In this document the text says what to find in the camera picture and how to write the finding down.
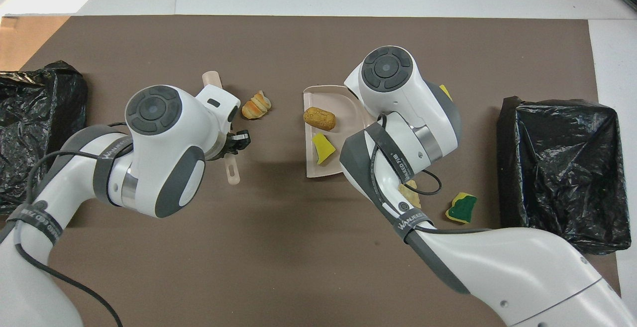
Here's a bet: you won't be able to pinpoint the beige hand brush black bristles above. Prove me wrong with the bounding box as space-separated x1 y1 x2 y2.
202 71 241 186

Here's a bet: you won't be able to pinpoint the striped croissant piece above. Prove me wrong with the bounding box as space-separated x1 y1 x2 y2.
241 91 272 120

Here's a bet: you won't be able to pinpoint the brown bread roll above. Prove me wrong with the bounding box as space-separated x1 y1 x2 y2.
303 107 336 131

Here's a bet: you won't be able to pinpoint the small yellow sponge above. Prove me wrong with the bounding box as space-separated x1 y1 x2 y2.
312 132 337 166

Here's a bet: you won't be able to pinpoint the beige plastic dustpan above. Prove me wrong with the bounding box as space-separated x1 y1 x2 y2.
303 85 371 179

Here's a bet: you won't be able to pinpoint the pale bread piece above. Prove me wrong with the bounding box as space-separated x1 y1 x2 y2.
398 179 422 211

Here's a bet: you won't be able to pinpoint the green and yellow sponge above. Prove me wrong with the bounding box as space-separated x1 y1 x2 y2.
445 192 478 224

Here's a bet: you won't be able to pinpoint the black bag lined bin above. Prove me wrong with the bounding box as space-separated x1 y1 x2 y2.
496 96 632 263
0 60 89 216

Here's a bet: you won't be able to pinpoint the brown table mat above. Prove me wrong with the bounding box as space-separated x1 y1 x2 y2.
0 15 625 327

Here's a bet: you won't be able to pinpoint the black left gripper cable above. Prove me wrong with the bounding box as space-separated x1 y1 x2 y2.
15 150 125 327

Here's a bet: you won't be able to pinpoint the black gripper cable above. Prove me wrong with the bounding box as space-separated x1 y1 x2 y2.
15 150 125 327
371 113 498 233

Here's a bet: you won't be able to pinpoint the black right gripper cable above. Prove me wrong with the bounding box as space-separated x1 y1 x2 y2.
371 113 498 233

